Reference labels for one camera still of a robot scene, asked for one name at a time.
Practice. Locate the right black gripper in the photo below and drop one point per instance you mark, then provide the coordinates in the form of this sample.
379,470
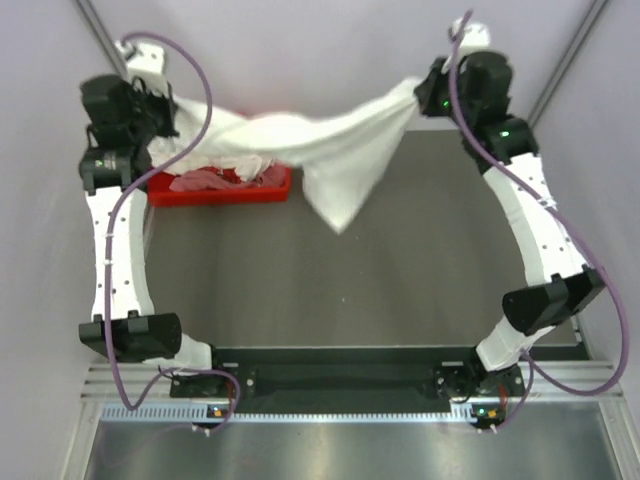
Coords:
425,93

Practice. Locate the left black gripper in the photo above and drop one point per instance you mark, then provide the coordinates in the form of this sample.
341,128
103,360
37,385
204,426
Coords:
137,91

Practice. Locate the white t shirt with print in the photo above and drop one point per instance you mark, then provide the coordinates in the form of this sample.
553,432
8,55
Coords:
342,157

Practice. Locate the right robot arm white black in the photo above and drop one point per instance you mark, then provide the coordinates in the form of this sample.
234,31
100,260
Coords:
559,281

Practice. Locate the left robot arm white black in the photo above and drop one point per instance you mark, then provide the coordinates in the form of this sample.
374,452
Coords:
125,116

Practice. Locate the white t shirt in bin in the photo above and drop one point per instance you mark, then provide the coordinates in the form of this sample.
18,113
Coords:
245,166

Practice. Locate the red plastic bin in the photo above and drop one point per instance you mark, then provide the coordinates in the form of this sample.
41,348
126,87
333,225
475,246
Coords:
160,194

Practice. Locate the pink t shirt in bin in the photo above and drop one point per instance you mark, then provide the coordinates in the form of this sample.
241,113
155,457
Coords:
213,178

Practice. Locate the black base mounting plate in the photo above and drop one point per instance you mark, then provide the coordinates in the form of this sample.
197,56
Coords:
427,379

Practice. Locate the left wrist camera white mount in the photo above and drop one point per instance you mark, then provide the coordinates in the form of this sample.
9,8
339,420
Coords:
146,62

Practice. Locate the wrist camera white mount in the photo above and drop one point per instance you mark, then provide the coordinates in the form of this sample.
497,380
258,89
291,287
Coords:
476,37
146,62

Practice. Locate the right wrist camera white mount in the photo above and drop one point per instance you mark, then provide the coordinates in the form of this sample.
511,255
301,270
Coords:
476,37

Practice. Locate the left corner aluminium post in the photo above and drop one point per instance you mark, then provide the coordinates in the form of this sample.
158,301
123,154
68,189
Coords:
99,33

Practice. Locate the corner aluminium post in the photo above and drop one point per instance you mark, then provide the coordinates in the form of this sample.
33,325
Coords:
99,33
578,39

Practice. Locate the right corner aluminium post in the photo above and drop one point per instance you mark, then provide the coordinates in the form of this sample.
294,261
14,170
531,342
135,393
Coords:
578,39

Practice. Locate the aluminium extrusion rail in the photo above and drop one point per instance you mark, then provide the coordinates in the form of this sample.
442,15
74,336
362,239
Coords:
99,384

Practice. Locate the grey slotted cable duct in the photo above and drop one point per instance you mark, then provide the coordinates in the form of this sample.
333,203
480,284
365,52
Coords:
204,413

